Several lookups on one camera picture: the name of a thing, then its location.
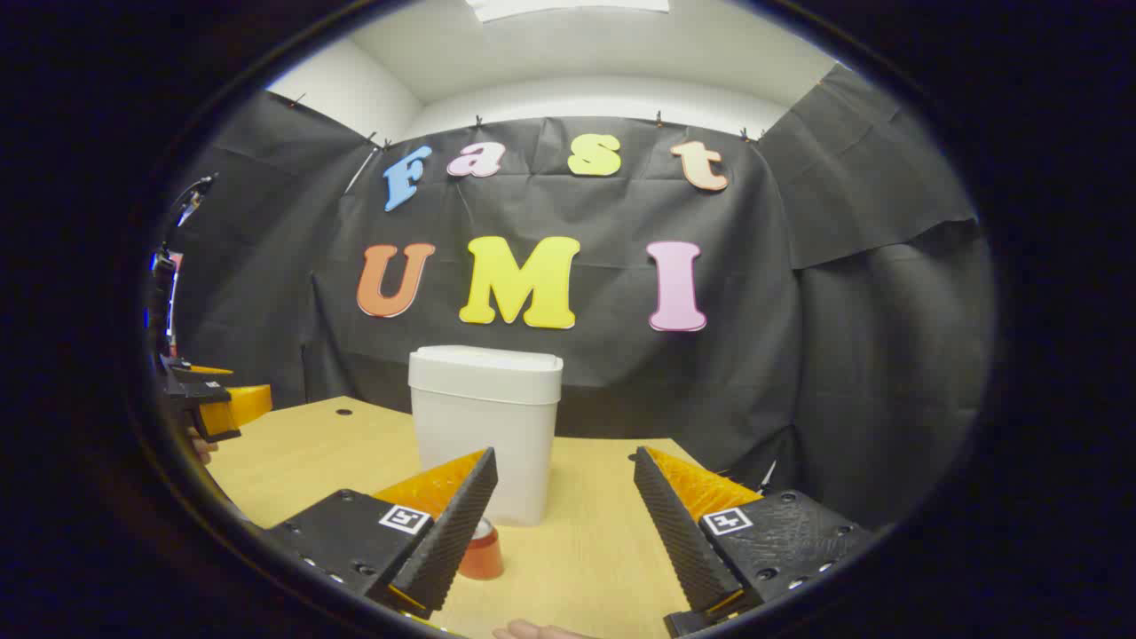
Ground wooden desktop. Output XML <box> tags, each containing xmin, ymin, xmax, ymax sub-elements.
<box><xmin>204</xmin><ymin>395</ymin><xmax>773</xmax><ymax>639</ymax></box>

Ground white desktop garbage bin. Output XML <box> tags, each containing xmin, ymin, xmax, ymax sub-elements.
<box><xmin>408</xmin><ymin>344</ymin><xmax>564</xmax><ymax>527</ymax></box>

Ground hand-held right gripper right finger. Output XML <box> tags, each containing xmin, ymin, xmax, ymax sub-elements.
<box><xmin>632</xmin><ymin>446</ymin><xmax>878</xmax><ymax>624</ymax></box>

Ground black backdrop cloth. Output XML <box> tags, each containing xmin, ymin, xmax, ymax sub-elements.
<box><xmin>169</xmin><ymin>62</ymin><xmax>995</xmax><ymax>533</ymax></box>

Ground ceiling light panel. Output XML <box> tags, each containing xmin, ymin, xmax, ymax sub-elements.
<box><xmin>466</xmin><ymin>0</ymin><xmax>671</xmax><ymax>23</ymax></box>

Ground red pop can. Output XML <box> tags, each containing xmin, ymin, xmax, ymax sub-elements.
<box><xmin>457</xmin><ymin>519</ymin><xmax>505</xmax><ymax>582</ymax></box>

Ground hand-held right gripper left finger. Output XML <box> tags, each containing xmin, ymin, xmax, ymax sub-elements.
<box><xmin>264</xmin><ymin>446</ymin><xmax>500</xmax><ymax>620</ymax></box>

